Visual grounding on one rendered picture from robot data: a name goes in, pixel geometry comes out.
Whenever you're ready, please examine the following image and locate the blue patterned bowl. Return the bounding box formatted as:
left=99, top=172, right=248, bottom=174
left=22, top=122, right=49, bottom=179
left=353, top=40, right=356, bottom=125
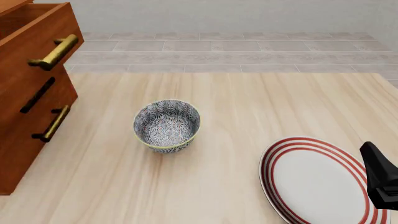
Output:
left=133, top=99, right=201, bottom=154

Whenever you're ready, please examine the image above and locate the wooden cabinet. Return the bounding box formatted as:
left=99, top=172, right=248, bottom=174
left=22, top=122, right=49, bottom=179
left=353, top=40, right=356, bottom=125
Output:
left=0, top=0, right=85, bottom=196

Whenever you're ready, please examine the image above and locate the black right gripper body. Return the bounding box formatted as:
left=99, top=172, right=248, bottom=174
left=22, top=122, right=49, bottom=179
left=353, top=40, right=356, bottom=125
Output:
left=367, top=183, right=398, bottom=210

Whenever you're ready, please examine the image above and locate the white plate with red rings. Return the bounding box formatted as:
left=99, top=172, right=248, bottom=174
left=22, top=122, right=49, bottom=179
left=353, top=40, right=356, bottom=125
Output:
left=258, top=136, right=393, bottom=224

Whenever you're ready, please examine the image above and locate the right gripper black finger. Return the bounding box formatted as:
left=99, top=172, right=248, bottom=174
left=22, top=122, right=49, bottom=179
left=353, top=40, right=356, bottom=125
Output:
left=359, top=141, right=398, bottom=189

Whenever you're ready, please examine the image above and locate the brass drawer handle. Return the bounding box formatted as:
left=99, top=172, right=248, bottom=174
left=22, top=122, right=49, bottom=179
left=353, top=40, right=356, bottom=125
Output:
left=31, top=105, right=71, bottom=144
left=27, top=34, right=80, bottom=72

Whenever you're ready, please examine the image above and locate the wooden drawer, pulled open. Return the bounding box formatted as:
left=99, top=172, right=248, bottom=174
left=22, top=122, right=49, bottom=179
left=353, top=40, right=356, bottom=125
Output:
left=0, top=0, right=85, bottom=99

